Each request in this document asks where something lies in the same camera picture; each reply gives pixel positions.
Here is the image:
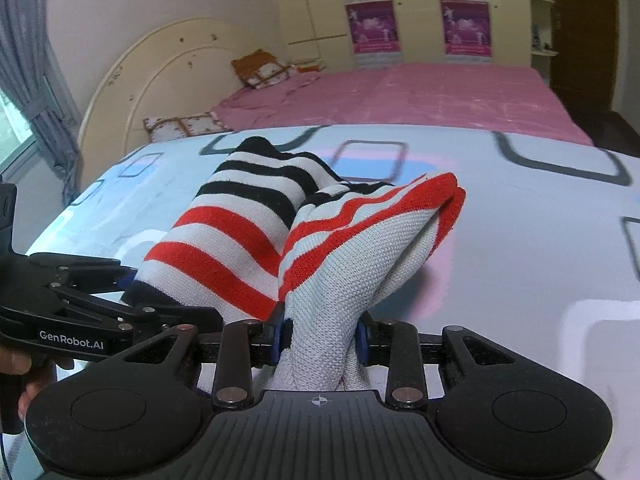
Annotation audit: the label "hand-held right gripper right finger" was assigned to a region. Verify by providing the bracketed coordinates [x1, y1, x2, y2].
[354, 318, 522, 409]

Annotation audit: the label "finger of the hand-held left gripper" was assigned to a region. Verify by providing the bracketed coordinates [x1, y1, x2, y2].
[29, 252, 139, 297]
[47, 285, 224, 348]

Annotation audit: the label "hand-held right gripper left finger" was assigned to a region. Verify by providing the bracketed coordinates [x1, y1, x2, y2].
[120, 305, 295, 409]

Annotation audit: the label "striped knit sweater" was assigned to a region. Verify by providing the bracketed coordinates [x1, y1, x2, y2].
[120, 136, 468, 397]

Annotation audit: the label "person's left hand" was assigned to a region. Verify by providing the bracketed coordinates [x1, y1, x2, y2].
[0, 348, 62, 421]

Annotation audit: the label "window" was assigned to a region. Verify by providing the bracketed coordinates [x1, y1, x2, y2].
[0, 89, 39, 175]

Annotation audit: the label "brown patterned pillow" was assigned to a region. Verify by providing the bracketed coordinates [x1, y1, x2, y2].
[143, 110, 234, 144]
[230, 49, 292, 90]

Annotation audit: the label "printed blanket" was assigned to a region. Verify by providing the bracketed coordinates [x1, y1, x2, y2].
[0, 124, 640, 480]

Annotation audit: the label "grey curtain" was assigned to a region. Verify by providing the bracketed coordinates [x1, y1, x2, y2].
[0, 0, 84, 196]

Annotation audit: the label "cream wooden headboard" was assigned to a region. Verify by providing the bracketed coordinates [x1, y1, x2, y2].
[77, 17, 297, 177]

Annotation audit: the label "pink bed sheet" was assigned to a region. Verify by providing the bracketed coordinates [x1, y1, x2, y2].
[209, 62, 597, 147]

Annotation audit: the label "cream wardrobe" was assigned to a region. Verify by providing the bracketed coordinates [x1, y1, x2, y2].
[277, 0, 534, 69]

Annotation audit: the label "cream corner shelf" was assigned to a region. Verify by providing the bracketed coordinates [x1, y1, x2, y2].
[527, 0, 559, 82]

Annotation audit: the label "brown wooden door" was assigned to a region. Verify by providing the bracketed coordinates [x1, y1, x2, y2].
[544, 0, 622, 117]

